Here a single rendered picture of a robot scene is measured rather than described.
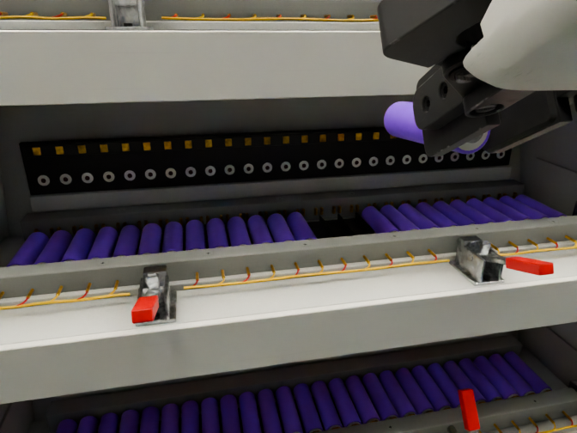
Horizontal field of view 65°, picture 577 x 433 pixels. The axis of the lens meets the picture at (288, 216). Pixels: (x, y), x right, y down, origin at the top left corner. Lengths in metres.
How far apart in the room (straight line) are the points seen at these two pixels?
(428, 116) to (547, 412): 0.46
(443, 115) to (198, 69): 0.20
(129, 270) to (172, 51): 0.17
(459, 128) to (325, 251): 0.24
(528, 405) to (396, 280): 0.24
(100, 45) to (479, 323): 0.35
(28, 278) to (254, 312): 0.17
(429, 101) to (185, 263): 0.25
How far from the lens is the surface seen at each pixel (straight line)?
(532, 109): 0.18
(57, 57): 0.34
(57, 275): 0.39
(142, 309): 0.28
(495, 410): 0.55
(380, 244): 0.40
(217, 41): 0.33
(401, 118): 0.22
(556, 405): 0.59
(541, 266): 0.35
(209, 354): 0.35
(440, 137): 0.18
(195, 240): 0.41
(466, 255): 0.41
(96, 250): 0.42
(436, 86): 0.17
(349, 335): 0.37
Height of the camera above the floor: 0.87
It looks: 8 degrees down
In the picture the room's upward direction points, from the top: 3 degrees counter-clockwise
